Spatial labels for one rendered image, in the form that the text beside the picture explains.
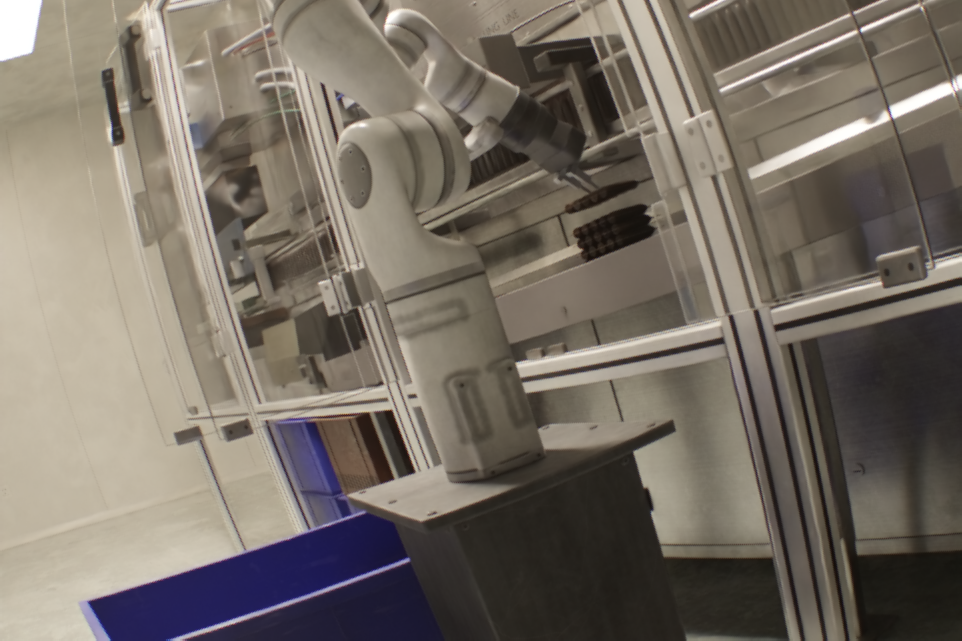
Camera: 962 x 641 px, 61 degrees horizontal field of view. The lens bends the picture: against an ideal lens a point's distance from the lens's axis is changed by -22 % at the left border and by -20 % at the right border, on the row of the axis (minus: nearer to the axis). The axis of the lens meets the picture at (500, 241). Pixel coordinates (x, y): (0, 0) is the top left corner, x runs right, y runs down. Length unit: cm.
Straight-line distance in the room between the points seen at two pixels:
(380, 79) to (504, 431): 34
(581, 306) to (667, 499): 54
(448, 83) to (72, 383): 498
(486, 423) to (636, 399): 91
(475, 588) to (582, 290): 64
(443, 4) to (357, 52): 144
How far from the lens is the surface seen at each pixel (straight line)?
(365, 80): 96
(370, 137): 86
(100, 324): 613
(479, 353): 86
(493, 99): 132
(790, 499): 109
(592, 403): 185
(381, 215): 86
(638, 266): 126
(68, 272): 615
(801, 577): 114
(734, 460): 162
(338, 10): 98
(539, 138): 134
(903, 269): 78
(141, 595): 143
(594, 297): 134
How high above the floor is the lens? 71
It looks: 2 degrees up
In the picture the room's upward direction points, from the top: 18 degrees counter-clockwise
